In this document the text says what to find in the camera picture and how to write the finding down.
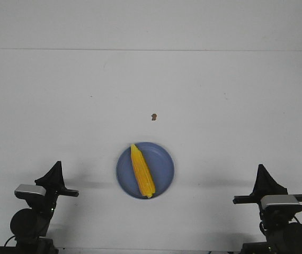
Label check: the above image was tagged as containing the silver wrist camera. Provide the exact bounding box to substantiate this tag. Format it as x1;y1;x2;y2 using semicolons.
14;184;46;199
261;195;300;210

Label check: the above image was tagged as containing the blue round plate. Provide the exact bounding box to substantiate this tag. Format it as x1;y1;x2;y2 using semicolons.
116;142;175;199

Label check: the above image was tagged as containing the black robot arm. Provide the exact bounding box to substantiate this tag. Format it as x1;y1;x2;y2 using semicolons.
233;164;302;253
10;161;79;253

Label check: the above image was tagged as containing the small brown table mark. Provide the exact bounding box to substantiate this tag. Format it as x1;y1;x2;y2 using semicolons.
151;113;157;121

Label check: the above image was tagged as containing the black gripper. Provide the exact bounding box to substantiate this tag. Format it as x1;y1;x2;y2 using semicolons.
26;161;79;212
233;164;302;230

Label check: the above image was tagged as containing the yellow corn cob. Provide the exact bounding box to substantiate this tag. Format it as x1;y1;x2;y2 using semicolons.
130;144;156;198

